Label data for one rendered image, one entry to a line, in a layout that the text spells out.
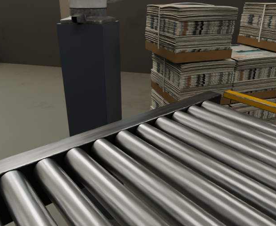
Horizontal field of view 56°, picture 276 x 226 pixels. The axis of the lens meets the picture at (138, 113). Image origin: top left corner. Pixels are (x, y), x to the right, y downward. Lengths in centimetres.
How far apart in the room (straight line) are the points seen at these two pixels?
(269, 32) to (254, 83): 31
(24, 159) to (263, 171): 47
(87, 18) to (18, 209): 81
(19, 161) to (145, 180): 26
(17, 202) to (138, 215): 20
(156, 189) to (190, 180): 7
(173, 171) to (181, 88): 74
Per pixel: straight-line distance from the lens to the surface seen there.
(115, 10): 414
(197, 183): 49
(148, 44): 145
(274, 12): 161
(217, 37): 125
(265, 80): 150
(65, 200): 46
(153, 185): 47
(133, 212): 43
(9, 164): 58
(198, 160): 55
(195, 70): 123
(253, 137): 69
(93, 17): 111
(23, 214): 46
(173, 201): 45
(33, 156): 58
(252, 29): 172
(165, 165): 53
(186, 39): 117
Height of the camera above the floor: 110
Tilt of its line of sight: 24 degrees down
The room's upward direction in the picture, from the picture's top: straight up
